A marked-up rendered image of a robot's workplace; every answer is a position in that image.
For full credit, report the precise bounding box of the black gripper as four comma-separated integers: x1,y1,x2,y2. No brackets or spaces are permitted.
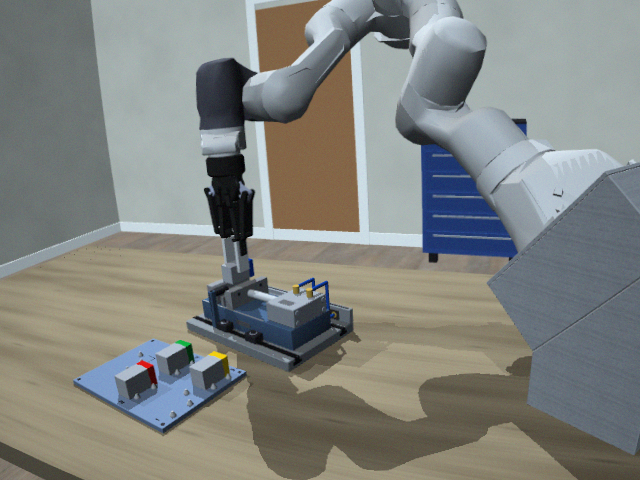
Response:
204,154,255,273

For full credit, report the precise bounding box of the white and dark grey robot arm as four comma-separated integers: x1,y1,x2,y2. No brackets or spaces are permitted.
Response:
196,0,623,252

